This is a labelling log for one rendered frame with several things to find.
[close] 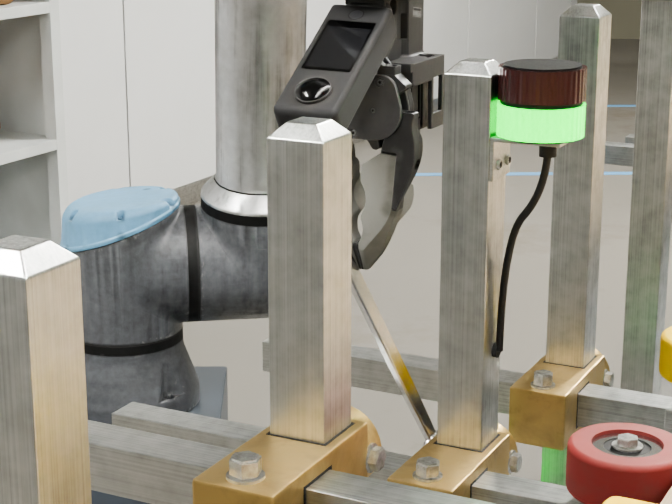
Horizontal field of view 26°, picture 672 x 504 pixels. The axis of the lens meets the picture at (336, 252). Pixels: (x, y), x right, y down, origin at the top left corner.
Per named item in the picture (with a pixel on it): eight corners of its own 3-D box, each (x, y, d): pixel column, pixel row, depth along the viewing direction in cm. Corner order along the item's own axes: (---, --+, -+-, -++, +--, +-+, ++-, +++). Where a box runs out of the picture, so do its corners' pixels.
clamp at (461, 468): (384, 543, 103) (385, 477, 101) (456, 473, 114) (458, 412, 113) (459, 560, 100) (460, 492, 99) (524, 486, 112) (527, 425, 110)
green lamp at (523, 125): (483, 138, 98) (484, 106, 98) (513, 124, 104) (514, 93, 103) (568, 146, 96) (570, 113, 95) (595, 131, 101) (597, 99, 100)
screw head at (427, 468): (407, 479, 101) (407, 463, 101) (419, 468, 103) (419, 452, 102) (435, 485, 100) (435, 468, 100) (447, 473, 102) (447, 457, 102)
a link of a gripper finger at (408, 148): (422, 209, 103) (424, 86, 101) (413, 214, 102) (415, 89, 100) (362, 202, 105) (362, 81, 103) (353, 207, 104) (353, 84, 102)
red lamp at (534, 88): (484, 101, 98) (485, 69, 97) (514, 89, 103) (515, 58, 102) (570, 108, 95) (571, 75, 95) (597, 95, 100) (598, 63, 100)
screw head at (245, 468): (218, 480, 77) (217, 459, 76) (238, 466, 79) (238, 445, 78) (253, 488, 76) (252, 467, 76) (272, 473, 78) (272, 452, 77)
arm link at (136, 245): (65, 312, 194) (58, 183, 189) (193, 305, 196) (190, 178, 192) (63, 349, 179) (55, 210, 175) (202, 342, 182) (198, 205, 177)
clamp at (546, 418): (500, 440, 125) (502, 385, 123) (551, 390, 136) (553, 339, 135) (570, 453, 122) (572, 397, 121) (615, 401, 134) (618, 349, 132)
